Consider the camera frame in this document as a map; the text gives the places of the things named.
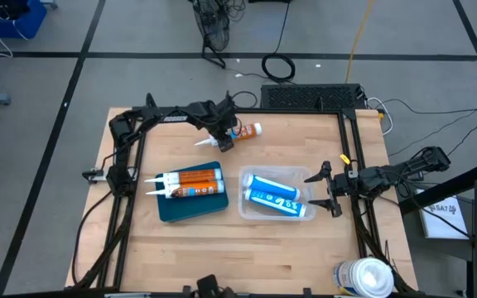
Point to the silver metal bracket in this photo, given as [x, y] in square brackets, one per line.
[93, 176]

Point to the blue white sealant tube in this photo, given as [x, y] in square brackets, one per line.
[271, 185]
[276, 203]

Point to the black table-level camera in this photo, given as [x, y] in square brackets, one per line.
[208, 285]

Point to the white printed paper sheet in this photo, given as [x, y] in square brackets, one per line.
[441, 223]

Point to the teal blue plastic tray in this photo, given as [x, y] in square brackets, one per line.
[189, 209]

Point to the clear plastic bin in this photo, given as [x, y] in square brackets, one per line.
[311, 174]

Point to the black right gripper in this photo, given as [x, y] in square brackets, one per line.
[346, 184]

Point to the black aluminium table frame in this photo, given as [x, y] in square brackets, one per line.
[288, 111]

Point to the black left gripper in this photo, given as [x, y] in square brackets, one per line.
[222, 116]

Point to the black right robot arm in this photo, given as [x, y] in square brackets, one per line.
[404, 169]

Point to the orange silicone tube white nozzle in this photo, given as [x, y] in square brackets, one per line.
[197, 176]
[201, 189]
[249, 131]

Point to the black metal side stand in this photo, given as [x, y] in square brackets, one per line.
[449, 188]

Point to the blue plastic storage bin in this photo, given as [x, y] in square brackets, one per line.
[31, 22]

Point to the white Lysol wipes canister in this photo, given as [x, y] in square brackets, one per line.
[367, 279]

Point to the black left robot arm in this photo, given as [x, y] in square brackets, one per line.
[160, 113]

